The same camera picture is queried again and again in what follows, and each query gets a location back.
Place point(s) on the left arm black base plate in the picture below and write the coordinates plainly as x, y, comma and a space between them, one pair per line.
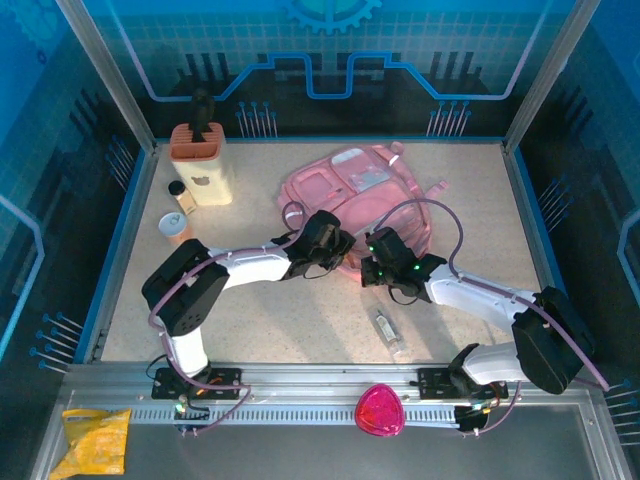
230, 375

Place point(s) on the aluminium front frame rail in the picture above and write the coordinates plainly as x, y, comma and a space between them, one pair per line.
320, 375

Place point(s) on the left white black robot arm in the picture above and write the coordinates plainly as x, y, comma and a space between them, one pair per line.
250, 265

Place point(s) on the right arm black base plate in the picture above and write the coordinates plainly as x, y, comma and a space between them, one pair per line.
432, 382

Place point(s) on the small clear bottle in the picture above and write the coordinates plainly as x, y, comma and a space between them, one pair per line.
386, 327

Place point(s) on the yellow plastic bag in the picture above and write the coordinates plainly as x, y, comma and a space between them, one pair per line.
95, 440

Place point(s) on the pink heart-shaped object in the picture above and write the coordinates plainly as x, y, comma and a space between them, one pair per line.
379, 411

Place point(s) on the pink student backpack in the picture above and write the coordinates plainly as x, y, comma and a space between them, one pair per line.
350, 200

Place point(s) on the aluminium frame post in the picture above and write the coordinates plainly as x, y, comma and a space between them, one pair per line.
111, 75
547, 75

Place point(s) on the beige knife block orange top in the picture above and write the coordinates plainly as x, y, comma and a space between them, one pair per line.
205, 170

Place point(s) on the orange can white lid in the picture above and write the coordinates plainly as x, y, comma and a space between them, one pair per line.
172, 226

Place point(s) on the small bottle black cap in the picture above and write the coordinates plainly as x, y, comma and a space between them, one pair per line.
182, 197

